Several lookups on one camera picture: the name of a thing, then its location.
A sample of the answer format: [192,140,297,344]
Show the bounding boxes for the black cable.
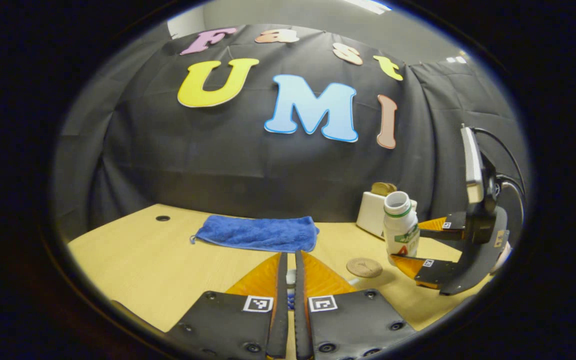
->
[470,127,528,221]

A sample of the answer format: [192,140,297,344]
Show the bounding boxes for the blue towel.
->
[190,215,320,253]

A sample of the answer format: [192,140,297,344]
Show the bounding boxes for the round wooden coaster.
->
[346,257,384,279]

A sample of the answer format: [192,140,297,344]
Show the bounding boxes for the white toaster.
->
[356,191,419,239]

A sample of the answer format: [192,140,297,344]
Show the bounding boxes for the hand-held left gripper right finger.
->
[294,250,417,360]

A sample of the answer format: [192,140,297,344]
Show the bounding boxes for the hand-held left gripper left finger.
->
[165,251,289,360]

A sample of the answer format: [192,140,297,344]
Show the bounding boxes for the white plastic water bottle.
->
[383,191,420,266]

